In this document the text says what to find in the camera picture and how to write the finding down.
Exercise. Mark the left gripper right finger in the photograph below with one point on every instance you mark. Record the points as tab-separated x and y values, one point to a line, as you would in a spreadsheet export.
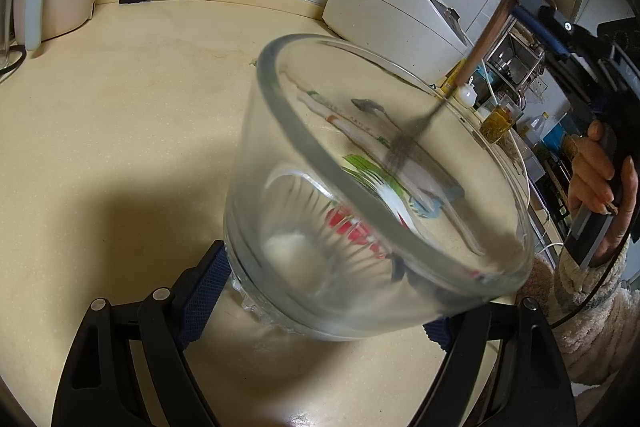
528	387

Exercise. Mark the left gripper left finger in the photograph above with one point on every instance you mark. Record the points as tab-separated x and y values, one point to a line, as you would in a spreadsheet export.
99	384

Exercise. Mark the wooden handled metal fork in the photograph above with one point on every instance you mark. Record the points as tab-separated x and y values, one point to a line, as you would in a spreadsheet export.
404	141

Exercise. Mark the clear drinking glass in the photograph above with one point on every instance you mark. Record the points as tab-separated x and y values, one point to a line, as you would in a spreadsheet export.
458	237

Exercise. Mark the red plastic spoon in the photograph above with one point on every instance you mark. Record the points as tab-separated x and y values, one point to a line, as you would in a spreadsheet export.
343	222

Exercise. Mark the white knit sleeve forearm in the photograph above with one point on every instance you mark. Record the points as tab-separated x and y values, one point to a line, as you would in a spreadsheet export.
595	343

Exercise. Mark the right hand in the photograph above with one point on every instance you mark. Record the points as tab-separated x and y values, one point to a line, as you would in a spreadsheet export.
596	184

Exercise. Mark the glass of yellow tea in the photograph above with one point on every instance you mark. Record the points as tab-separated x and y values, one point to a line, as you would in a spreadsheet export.
497	123

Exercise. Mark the small white teapot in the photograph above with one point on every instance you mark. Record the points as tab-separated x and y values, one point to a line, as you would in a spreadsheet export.
466	95

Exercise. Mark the yellow carton box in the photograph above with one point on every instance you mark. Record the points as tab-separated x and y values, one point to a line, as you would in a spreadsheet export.
448	82

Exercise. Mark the long metal spoon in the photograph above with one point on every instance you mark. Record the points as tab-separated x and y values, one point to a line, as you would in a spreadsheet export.
368	106

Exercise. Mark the white rice cooker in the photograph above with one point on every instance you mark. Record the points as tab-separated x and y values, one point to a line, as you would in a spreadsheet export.
422	36

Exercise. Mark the green silicone brush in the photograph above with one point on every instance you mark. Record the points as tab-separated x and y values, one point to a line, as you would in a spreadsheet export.
370	174

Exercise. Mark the wrapped disposable chopsticks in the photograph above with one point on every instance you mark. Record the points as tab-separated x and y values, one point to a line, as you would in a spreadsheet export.
364	139

